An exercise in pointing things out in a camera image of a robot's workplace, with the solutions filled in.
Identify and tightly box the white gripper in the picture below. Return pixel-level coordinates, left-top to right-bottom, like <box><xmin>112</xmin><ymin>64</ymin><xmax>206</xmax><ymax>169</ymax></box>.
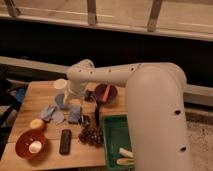
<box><xmin>63</xmin><ymin>81</ymin><xmax>87</xmax><ymax>107</ymax></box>

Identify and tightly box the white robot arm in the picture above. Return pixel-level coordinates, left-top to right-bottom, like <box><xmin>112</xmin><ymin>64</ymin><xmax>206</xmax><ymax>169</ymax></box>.
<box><xmin>67</xmin><ymin>60</ymin><xmax>192</xmax><ymax>171</ymax></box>

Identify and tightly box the paper cup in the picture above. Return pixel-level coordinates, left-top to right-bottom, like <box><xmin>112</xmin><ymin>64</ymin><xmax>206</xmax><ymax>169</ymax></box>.
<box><xmin>53</xmin><ymin>79</ymin><xmax>67</xmax><ymax>93</ymax></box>

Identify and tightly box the small black object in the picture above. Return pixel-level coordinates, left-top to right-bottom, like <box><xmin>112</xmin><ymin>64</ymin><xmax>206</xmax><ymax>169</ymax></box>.
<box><xmin>84</xmin><ymin>90</ymin><xmax>95</xmax><ymax>102</ymax></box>

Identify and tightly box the small dark round object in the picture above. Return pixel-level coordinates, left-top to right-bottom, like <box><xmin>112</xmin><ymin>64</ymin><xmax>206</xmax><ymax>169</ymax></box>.
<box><xmin>80</xmin><ymin>115</ymin><xmax>90</xmax><ymax>126</ymax></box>

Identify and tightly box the black ladle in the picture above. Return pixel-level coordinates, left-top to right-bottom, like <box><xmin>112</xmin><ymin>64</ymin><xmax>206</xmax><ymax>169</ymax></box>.
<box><xmin>94</xmin><ymin>102</ymin><xmax>101</xmax><ymax>127</ymax></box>

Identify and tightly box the light blue cloth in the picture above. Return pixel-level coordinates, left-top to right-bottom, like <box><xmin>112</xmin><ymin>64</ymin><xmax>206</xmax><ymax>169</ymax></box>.
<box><xmin>40</xmin><ymin>104</ymin><xmax>65</xmax><ymax>125</ymax></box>

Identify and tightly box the dark red bowl with spoon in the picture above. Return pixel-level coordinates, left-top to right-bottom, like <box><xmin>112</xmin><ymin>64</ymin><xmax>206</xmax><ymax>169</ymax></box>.
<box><xmin>94</xmin><ymin>84</ymin><xmax>117</xmax><ymax>104</ymax></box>

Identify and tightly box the black remote control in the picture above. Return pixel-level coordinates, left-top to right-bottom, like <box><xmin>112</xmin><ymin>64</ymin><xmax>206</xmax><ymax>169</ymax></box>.
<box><xmin>59</xmin><ymin>129</ymin><xmax>71</xmax><ymax>155</ymax></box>

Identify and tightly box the wooden table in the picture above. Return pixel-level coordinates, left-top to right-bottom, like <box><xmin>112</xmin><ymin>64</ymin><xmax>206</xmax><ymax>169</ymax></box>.
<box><xmin>0</xmin><ymin>78</ymin><xmax>128</xmax><ymax>171</ymax></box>

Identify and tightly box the yellow round fruit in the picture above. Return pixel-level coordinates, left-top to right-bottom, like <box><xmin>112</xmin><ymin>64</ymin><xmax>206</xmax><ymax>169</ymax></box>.
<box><xmin>30</xmin><ymin>119</ymin><xmax>45</xmax><ymax>130</ymax></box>

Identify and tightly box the green plastic tray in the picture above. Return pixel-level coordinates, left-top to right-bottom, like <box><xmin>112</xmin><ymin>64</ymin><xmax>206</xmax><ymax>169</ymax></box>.
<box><xmin>102</xmin><ymin>115</ymin><xmax>134</xmax><ymax>171</ymax></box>

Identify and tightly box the white egg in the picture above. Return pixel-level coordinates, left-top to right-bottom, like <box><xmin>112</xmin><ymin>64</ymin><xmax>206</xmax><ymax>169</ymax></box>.
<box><xmin>29</xmin><ymin>141</ymin><xmax>42</xmax><ymax>154</ymax></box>

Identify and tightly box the orange bowl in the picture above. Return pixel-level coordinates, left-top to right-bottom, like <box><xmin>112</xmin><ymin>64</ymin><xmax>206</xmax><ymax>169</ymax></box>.
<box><xmin>15</xmin><ymin>130</ymin><xmax>46</xmax><ymax>159</ymax></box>

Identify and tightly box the banana in tray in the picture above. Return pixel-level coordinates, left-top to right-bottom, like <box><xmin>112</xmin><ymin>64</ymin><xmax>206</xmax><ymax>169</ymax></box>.
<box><xmin>116</xmin><ymin>148</ymin><xmax>134</xmax><ymax>165</ymax></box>

